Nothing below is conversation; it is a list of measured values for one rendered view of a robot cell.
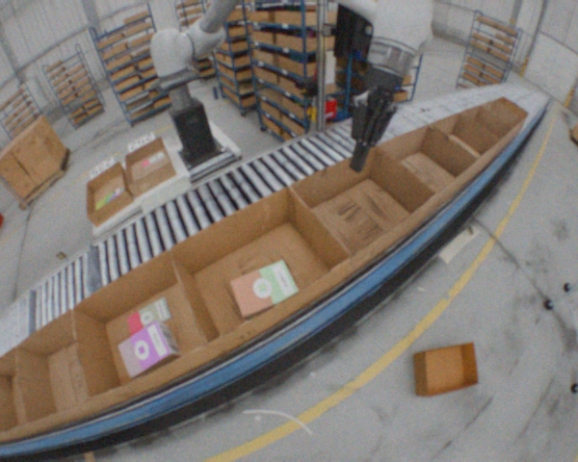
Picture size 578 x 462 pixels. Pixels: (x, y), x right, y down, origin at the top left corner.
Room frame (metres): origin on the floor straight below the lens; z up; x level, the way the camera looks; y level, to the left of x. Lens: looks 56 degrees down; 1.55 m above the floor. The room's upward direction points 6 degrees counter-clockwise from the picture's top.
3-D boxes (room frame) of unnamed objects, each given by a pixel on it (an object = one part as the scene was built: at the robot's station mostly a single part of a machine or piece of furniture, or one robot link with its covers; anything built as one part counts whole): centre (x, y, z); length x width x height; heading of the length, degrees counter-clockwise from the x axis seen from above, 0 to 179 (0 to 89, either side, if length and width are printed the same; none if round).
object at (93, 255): (0.36, 0.93, 0.76); 0.46 x 0.01 x 0.09; 28
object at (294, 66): (2.04, -0.28, 0.99); 0.40 x 0.30 x 0.10; 24
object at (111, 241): (0.41, 0.84, 0.72); 0.52 x 0.05 x 0.05; 28
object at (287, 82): (2.04, -0.28, 0.79); 0.40 x 0.30 x 0.10; 29
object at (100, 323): (0.10, 0.44, 0.96); 0.39 x 0.29 x 0.17; 118
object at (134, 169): (1.11, 0.82, 0.80); 0.38 x 0.28 x 0.10; 29
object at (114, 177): (0.94, 1.07, 0.80); 0.38 x 0.28 x 0.10; 33
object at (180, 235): (0.59, 0.50, 0.72); 0.52 x 0.05 x 0.05; 28
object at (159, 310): (0.17, 0.47, 0.89); 0.16 x 0.07 x 0.02; 118
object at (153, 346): (0.06, 0.44, 0.92); 0.16 x 0.11 x 0.07; 123
